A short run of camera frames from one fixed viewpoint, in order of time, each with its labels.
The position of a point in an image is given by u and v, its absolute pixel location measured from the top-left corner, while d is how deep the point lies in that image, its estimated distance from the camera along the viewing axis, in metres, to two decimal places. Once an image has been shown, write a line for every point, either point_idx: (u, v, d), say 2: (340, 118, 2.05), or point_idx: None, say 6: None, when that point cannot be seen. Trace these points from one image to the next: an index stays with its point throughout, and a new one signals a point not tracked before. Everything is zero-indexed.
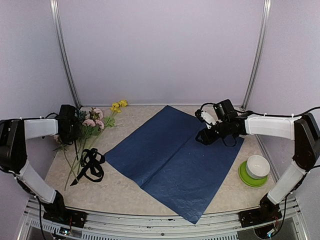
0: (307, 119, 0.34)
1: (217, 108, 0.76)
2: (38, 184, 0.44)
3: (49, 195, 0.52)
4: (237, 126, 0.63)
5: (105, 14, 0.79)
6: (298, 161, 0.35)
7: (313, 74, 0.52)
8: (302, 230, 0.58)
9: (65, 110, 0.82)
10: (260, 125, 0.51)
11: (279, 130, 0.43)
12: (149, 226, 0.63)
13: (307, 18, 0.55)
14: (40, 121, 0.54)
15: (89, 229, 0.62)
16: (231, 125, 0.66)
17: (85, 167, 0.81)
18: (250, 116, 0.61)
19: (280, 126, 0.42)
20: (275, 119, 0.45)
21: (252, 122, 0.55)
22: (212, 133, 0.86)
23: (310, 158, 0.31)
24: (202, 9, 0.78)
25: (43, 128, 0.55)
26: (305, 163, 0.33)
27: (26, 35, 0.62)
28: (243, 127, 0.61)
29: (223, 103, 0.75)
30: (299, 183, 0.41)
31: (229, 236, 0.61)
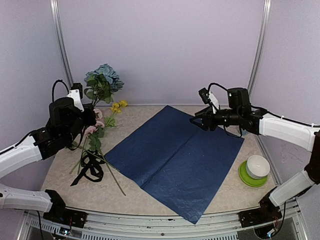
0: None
1: (231, 95, 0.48)
2: (25, 201, 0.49)
3: (43, 203, 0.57)
4: (250, 124, 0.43)
5: (105, 15, 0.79)
6: (310, 174, 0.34)
7: (313, 74, 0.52)
8: (302, 230, 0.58)
9: (68, 101, 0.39)
10: (274, 128, 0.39)
11: (298, 139, 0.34)
12: (149, 226, 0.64)
13: (307, 19, 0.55)
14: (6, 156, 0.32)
15: (89, 229, 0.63)
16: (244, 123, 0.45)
17: (85, 167, 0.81)
18: (265, 114, 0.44)
19: (300, 135, 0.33)
20: (289, 123, 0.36)
21: (267, 125, 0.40)
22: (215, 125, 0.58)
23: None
24: (202, 10, 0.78)
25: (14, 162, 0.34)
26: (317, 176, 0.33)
27: (26, 36, 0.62)
28: (257, 127, 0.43)
29: (241, 90, 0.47)
30: (304, 189, 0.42)
31: (229, 236, 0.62)
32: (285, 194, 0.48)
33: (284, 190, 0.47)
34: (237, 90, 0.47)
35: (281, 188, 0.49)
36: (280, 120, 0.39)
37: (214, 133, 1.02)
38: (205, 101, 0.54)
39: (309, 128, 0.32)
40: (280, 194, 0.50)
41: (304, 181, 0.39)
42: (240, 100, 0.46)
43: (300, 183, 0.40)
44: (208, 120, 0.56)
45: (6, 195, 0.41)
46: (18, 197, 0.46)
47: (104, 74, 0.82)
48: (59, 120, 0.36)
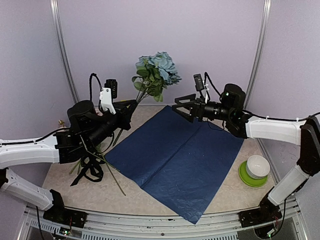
0: (313, 123, 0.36)
1: (228, 95, 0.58)
2: (30, 192, 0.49)
3: (44, 203, 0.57)
4: (237, 129, 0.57)
5: (105, 15, 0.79)
6: (304, 167, 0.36)
7: (313, 75, 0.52)
8: (302, 230, 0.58)
9: (83, 107, 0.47)
10: (263, 129, 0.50)
11: (286, 135, 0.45)
12: (149, 226, 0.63)
13: (308, 20, 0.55)
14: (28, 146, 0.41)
15: (89, 229, 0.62)
16: (230, 125, 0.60)
17: (85, 167, 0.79)
18: (251, 117, 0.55)
19: (287, 131, 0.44)
20: (279, 123, 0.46)
21: (253, 126, 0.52)
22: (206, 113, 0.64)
23: (314, 162, 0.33)
24: (202, 10, 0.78)
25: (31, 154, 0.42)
26: (310, 167, 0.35)
27: (26, 36, 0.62)
28: (244, 130, 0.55)
29: (238, 93, 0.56)
30: (301, 184, 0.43)
31: (229, 236, 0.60)
32: (283, 192, 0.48)
33: (282, 188, 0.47)
34: (236, 93, 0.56)
35: (279, 188, 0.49)
36: (266, 120, 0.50)
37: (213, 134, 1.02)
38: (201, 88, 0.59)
39: (294, 123, 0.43)
40: (279, 193, 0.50)
41: (301, 176, 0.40)
42: (235, 102, 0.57)
43: (296, 178, 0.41)
44: (196, 107, 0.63)
45: (11, 182, 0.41)
46: (21, 187, 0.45)
47: (160, 65, 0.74)
48: (77, 127, 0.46)
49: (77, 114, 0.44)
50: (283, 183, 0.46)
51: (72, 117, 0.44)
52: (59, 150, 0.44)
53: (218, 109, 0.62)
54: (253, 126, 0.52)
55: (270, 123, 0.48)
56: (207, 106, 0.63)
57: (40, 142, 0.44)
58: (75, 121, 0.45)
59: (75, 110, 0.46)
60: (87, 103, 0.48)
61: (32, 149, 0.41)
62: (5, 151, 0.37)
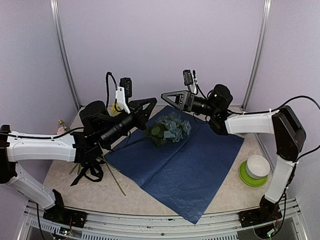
0: (285, 112, 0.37)
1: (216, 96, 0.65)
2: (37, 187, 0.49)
3: (45, 201, 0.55)
4: (218, 127, 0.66)
5: (105, 15, 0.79)
6: (281, 153, 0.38)
7: (313, 74, 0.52)
8: (302, 230, 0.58)
9: (94, 108, 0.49)
10: (240, 124, 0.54)
11: (259, 126, 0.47)
12: (149, 226, 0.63)
13: (307, 20, 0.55)
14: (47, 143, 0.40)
15: (89, 229, 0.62)
16: (213, 123, 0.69)
17: (85, 167, 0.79)
18: (230, 116, 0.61)
19: (260, 122, 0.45)
20: (252, 116, 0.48)
21: (232, 122, 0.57)
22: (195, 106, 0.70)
23: (292, 148, 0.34)
24: (202, 11, 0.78)
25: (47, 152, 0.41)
26: (289, 154, 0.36)
27: (27, 36, 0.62)
28: (225, 129, 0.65)
29: (225, 97, 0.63)
30: (291, 175, 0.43)
31: (229, 236, 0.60)
32: (276, 186, 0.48)
33: (275, 182, 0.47)
34: (223, 96, 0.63)
35: (272, 183, 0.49)
36: (241, 116, 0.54)
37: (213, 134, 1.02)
38: (189, 81, 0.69)
39: (267, 114, 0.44)
40: (272, 188, 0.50)
41: (286, 166, 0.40)
42: (221, 103, 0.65)
43: (283, 168, 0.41)
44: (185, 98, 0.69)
45: (20, 177, 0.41)
46: (28, 183, 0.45)
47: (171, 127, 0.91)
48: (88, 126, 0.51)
49: (88, 116, 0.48)
50: (274, 177, 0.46)
51: (84, 119, 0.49)
52: (75, 149, 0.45)
53: (205, 105, 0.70)
54: (232, 121, 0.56)
55: (246, 117, 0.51)
56: (195, 101, 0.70)
57: (57, 139, 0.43)
58: (88, 122, 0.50)
59: (86, 112, 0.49)
60: (97, 104, 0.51)
61: (50, 146, 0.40)
62: (23, 145, 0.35)
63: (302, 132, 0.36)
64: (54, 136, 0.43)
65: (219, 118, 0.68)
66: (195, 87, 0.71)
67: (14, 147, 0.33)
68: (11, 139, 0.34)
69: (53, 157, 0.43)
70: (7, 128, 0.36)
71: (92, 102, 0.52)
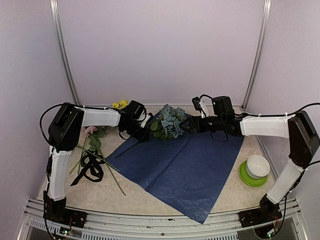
0: (302, 117, 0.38)
1: (215, 103, 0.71)
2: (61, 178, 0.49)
3: (61, 189, 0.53)
4: (233, 128, 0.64)
5: (105, 15, 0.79)
6: (295, 159, 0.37)
7: (313, 73, 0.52)
8: (302, 230, 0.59)
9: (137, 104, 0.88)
10: (255, 127, 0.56)
11: (275, 129, 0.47)
12: (148, 226, 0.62)
13: (308, 19, 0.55)
14: (101, 112, 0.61)
15: (89, 229, 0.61)
16: (226, 126, 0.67)
17: (85, 167, 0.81)
18: (246, 116, 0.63)
19: (275, 126, 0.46)
20: (269, 118, 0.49)
21: (247, 124, 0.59)
22: (204, 123, 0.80)
23: (306, 155, 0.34)
24: (202, 11, 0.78)
25: (102, 117, 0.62)
26: (302, 160, 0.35)
27: (27, 37, 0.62)
28: (239, 129, 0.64)
29: (223, 99, 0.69)
30: (297, 180, 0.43)
31: (229, 236, 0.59)
32: (280, 189, 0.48)
33: (279, 185, 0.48)
34: (221, 99, 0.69)
35: (275, 184, 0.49)
36: (258, 118, 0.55)
37: (215, 137, 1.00)
38: (196, 107, 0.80)
39: (283, 118, 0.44)
40: (275, 190, 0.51)
41: (295, 170, 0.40)
42: (224, 106, 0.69)
43: (291, 172, 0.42)
44: (196, 121, 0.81)
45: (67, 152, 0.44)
46: (62, 166, 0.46)
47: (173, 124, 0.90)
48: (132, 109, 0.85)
49: (140, 105, 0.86)
50: (279, 179, 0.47)
51: (136, 105, 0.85)
52: (119, 116, 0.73)
53: (211, 122, 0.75)
54: (246, 123, 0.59)
55: (261, 119, 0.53)
56: (204, 120, 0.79)
57: (107, 110, 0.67)
58: (133, 106, 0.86)
59: (135, 103, 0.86)
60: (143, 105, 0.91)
61: (104, 113, 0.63)
62: (89, 112, 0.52)
63: (315, 139, 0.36)
64: (105, 108, 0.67)
65: (230, 119, 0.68)
66: (202, 112, 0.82)
67: (87, 113, 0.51)
68: (82, 109, 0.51)
69: (104, 122, 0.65)
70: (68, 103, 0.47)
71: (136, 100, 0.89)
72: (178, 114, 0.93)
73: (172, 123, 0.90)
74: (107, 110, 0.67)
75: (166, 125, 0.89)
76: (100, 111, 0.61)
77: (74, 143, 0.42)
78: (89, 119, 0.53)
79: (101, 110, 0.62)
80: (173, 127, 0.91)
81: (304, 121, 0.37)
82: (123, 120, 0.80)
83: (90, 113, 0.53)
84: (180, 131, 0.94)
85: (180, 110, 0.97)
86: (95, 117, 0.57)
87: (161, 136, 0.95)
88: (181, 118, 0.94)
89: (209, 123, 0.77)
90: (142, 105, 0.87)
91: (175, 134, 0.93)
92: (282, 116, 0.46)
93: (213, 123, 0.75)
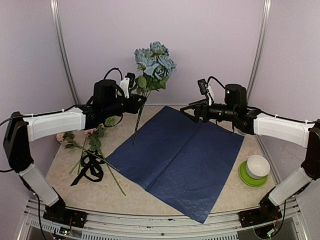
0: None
1: (229, 92, 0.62)
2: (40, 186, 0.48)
3: (51, 193, 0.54)
4: (244, 124, 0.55)
5: (105, 15, 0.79)
6: (308, 170, 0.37)
7: (313, 73, 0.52)
8: (302, 230, 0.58)
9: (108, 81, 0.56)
10: (270, 127, 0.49)
11: (290, 136, 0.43)
12: (149, 226, 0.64)
13: (308, 19, 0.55)
14: (61, 116, 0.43)
15: (89, 229, 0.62)
16: (237, 120, 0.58)
17: (85, 167, 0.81)
18: (260, 114, 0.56)
19: (293, 132, 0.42)
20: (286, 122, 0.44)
21: (261, 123, 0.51)
22: (213, 112, 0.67)
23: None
24: (202, 11, 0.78)
25: (63, 122, 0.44)
26: (315, 171, 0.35)
27: (26, 38, 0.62)
28: (251, 127, 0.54)
29: (239, 89, 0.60)
30: (303, 187, 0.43)
31: (229, 236, 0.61)
32: (284, 192, 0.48)
33: (283, 188, 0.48)
34: (237, 89, 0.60)
35: (279, 188, 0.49)
36: (275, 118, 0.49)
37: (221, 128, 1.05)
38: (203, 91, 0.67)
39: (302, 125, 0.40)
40: (279, 194, 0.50)
41: (303, 179, 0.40)
42: (237, 98, 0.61)
43: (297, 180, 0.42)
44: (202, 110, 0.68)
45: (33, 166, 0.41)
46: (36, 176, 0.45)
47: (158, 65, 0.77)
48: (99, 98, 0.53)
49: (105, 85, 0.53)
50: (284, 184, 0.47)
51: (102, 87, 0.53)
52: (85, 116, 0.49)
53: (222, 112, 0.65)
54: (261, 122, 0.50)
55: (278, 121, 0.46)
56: (211, 108, 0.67)
57: (66, 111, 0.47)
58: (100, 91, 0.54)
59: (100, 83, 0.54)
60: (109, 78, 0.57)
61: (65, 116, 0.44)
62: (40, 121, 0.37)
63: None
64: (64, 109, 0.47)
65: (242, 114, 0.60)
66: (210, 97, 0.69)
67: (34, 124, 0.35)
68: (27, 118, 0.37)
69: (67, 128, 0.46)
70: (17, 113, 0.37)
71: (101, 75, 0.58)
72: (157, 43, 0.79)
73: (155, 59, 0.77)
74: (67, 111, 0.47)
75: (151, 71, 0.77)
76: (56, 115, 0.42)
77: (29, 160, 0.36)
78: (41, 129, 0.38)
79: (58, 114, 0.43)
80: (162, 67, 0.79)
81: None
82: (95, 119, 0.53)
83: (42, 121, 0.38)
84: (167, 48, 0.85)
85: (155, 43, 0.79)
86: (52, 125, 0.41)
87: (157, 86, 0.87)
88: (161, 51, 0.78)
89: (219, 113, 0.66)
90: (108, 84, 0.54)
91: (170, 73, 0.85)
92: (300, 122, 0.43)
93: (224, 115, 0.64)
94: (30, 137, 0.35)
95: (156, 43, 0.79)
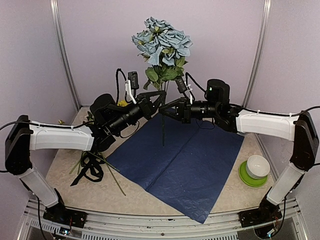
0: (305, 119, 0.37)
1: (211, 90, 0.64)
2: (39, 189, 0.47)
3: (51, 197, 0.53)
4: (227, 123, 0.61)
5: (105, 15, 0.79)
6: (295, 162, 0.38)
7: (313, 73, 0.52)
8: (302, 230, 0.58)
9: (102, 102, 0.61)
10: (255, 124, 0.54)
11: (276, 130, 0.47)
12: (149, 226, 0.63)
13: (308, 19, 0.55)
14: (67, 132, 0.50)
15: (89, 229, 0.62)
16: (219, 119, 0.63)
17: (85, 167, 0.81)
18: (242, 111, 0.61)
19: (278, 126, 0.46)
20: (272, 118, 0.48)
21: (243, 120, 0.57)
22: (195, 110, 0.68)
23: (308, 158, 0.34)
24: (201, 11, 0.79)
25: (67, 139, 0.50)
26: (304, 164, 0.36)
27: (27, 38, 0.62)
28: (234, 125, 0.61)
29: (222, 87, 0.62)
30: (297, 181, 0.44)
31: (229, 236, 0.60)
32: (280, 190, 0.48)
33: (279, 186, 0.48)
34: (219, 86, 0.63)
35: (276, 186, 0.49)
36: (257, 114, 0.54)
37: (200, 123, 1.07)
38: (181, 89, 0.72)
39: (287, 118, 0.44)
40: (275, 192, 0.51)
41: (296, 173, 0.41)
42: (219, 95, 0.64)
43: (291, 175, 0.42)
44: (184, 109, 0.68)
45: (33, 170, 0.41)
46: (37, 179, 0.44)
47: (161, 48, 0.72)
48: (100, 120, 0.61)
49: (99, 109, 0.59)
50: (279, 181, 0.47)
51: (95, 113, 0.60)
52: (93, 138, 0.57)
53: (206, 108, 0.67)
54: (245, 120, 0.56)
55: (263, 118, 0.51)
56: (193, 106, 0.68)
57: (75, 129, 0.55)
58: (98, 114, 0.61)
59: (95, 107, 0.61)
60: (104, 99, 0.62)
61: (71, 133, 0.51)
62: (45, 133, 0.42)
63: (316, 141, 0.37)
64: (73, 126, 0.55)
65: (224, 113, 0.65)
66: (191, 95, 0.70)
67: (39, 135, 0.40)
68: (34, 127, 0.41)
69: (69, 144, 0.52)
70: (25, 119, 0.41)
71: (101, 97, 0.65)
72: (148, 21, 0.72)
73: (156, 42, 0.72)
74: (76, 129, 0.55)
75: (155, 58, 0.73)
76: (64, 131, 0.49)
77: (24, 166, 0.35)
78: (44, 140, 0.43)
79: (66, 130, 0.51)
80: (168, 50, 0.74)
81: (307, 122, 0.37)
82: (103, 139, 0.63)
83: (47, 134, 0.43)
84: (170, 26, 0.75)
85: (150, 21, 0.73)
86: (55, 138, 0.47)
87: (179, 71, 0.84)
88: (157, 29, 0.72)
89: (202, 110, 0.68)
90: (99, 108, 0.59)
91: (185, 51, 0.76)
92: (285, 116, 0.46)
93: (207, 112, 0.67)
94: (32, 146, 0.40)
95: (147, 22, 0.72)
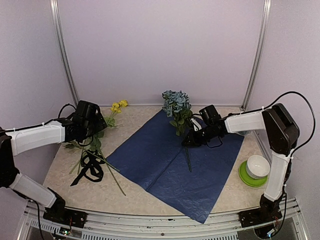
0: (277, 109, 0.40)
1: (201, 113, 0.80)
2: (33, 192, 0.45)
3: (48, 196, 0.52)
4: (219, 128, 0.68)
5: (105, 15, 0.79)
6: (275, 148, 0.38)
7: (313, 73, 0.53)
8: (302, 230, 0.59)
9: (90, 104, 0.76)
10: (238, 122, 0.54)
11: (253, 123, 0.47)
12: (149, 226, 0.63)
13: (307, 20, 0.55)
14: (42, 130, 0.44)
15: (89, 229, 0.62)
16: (213, 126, 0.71)
17: (85, 167, 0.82)
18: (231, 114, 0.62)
19: (253, 119, 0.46)
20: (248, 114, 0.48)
21: (231, 122, 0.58)
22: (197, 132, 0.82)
23: (283, 141, 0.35)
24: (201, 11, 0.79)
25: (43, 137, 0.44)
26: (280, 147, 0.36)
27: (27, 38, 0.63)
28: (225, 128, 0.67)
29: (206, 108, 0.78)
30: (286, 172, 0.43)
31: (229, 236, 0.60)
32: (274, 185, 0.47)
33: (272, 180, 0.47)
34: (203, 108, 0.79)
35: (270, 181, 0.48)
36: (240, 114, 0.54)
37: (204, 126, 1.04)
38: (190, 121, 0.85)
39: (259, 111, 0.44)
40: (271, 187, 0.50)
41: (280, 160, 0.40)
42: (206, 114, 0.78)
43: (279, 165, 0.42)
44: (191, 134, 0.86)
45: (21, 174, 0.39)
46: (27, 184, 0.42)
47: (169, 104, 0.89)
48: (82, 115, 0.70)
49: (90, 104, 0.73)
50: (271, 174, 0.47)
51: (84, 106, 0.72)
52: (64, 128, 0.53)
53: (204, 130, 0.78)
54: (231, 121, 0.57)
55: (243, 115, 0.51)
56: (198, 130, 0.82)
57: (46, 125, 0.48)
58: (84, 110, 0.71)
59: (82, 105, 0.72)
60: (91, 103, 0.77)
61: (45, 130, 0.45)
62: (23, 135, 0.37)
63: (294, 128, 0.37)
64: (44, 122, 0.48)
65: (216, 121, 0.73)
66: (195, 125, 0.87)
67: (18, 136, 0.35)
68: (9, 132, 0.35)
69: (45, 141, 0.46)
70: None
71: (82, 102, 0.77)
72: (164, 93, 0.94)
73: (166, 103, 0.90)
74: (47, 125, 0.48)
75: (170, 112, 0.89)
76: (39, 128, 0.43)
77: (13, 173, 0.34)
78: (24, 142, 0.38)
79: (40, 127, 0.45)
80: (173, 103, 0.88)
81: (279, 113, 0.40)
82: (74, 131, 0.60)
83: (25, 135, 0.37)
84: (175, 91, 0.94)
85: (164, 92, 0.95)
86: (34, 137, 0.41)
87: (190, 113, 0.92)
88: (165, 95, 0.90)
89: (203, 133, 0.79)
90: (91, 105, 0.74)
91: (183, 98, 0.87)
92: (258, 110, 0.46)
93: (206, 132, 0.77)
94: (14, 152, 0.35)
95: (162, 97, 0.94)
